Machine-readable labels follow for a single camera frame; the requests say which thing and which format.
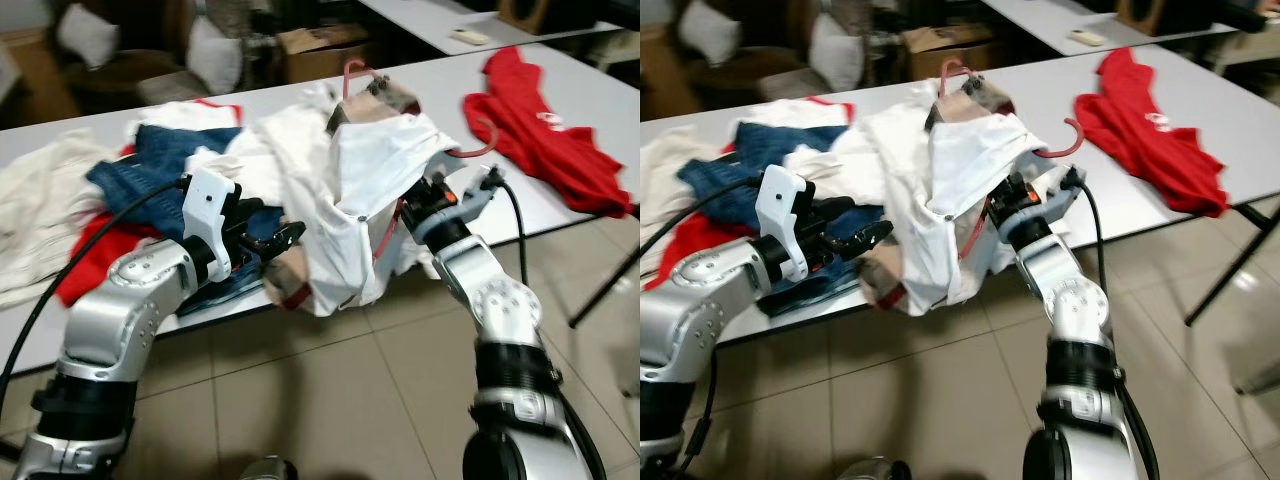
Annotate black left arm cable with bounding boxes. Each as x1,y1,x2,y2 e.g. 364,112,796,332
640,178,766,291
0,175,191,396

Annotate blue jeans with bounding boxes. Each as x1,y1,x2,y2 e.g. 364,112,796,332
715,120,881,311
85,122,286,311

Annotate brown cardboard box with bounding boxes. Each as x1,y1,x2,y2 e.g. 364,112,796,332
900,25,998,81
278,25,373,84

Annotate white table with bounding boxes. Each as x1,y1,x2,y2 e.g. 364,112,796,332
0,42,641,379
980,0,1280,56
358,0,641,56
640,42,1280,351

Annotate black wooden speaker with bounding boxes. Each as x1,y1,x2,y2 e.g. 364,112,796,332
1115,0,1263,39
497,0,626,39

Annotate off-white garment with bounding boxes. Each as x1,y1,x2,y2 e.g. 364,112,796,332
785,100,936,201
185,100,341,206

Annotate grey robot left foot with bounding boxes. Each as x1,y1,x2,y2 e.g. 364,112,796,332
838,457,913,480
238,455,299,480

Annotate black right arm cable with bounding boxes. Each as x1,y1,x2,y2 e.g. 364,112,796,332
1068,170,1116,296
488,172,531,291

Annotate white shirt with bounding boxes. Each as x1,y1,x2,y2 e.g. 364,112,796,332
280,112,471,319
885,110,1061,319

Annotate red clothes hanger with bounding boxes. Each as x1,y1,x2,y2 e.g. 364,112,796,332
938,58,973,101
342,58,373,103
372,118,499,263
958,118,1088,263

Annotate red logo t-shirt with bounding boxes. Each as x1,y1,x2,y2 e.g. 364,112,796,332
462,45,636,219
1075,47,1229,218

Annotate tan cloth red trim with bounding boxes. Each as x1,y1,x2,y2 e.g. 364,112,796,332
262,245,313,309
860,245,913,309

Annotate white knit sweater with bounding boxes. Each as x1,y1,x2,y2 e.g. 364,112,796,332
0,128,131,309
640,130,731,231

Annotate white red-collared garment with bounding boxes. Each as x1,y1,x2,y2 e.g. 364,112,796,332
745,95,856,131
125,97,246,136

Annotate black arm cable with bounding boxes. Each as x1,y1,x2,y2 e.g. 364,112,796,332
488,172,531,291
0,175,191,396
640,178,766,291
1068,170,1116,296

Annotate white pillow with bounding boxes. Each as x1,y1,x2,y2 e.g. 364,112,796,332
55,3,121,69
808,12,869,93
680,0,743,66
185,15,246,96

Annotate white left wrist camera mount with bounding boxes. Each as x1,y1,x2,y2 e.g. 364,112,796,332
755,165,816,281
182,167,241,286

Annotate dark wooden chair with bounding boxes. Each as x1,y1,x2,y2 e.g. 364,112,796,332
75,50,186,111
700,45,811,101

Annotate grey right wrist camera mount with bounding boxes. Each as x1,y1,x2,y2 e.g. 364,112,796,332
455,165,503,226
1040,163,1089,216

